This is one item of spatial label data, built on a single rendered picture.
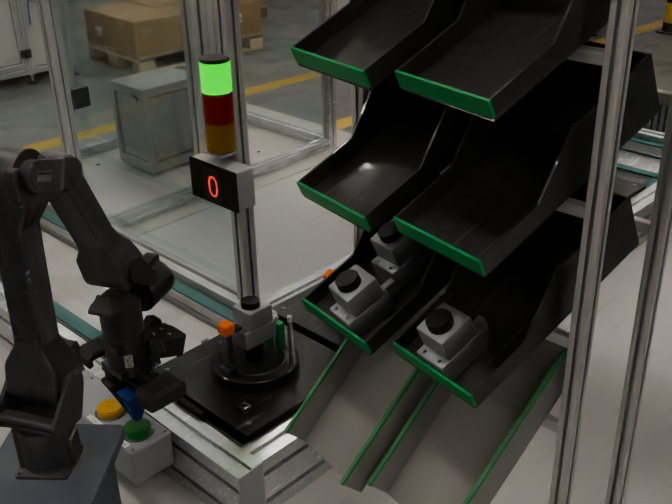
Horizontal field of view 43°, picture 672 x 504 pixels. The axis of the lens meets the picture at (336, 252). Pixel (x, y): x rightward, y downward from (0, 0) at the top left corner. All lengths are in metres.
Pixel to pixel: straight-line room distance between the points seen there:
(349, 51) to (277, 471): 0.61
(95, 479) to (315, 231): 1.12
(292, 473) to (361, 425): 0.18
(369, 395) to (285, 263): 0.81
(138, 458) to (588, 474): 0.67
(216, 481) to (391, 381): 0.29
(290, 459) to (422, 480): 0.24
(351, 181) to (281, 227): 1.09
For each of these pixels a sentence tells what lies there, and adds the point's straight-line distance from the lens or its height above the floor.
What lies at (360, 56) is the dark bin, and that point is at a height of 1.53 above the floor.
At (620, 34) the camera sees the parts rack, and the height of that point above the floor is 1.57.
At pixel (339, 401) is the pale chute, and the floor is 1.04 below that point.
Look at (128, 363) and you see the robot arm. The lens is 1.21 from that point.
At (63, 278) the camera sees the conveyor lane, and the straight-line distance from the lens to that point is 1.85.
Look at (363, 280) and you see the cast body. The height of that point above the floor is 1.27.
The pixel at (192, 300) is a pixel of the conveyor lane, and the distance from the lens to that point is 1.64.
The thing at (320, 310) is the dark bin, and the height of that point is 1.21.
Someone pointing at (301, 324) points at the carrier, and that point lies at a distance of 1.49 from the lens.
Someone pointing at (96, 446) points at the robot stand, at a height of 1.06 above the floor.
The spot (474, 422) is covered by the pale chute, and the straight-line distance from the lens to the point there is 1.08.
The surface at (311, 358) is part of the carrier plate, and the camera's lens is 1.40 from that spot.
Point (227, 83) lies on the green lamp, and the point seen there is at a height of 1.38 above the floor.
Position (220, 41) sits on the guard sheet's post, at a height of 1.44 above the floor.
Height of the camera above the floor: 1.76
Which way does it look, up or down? 27 degrees down
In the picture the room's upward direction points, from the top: 1 degrees counter-clockwise
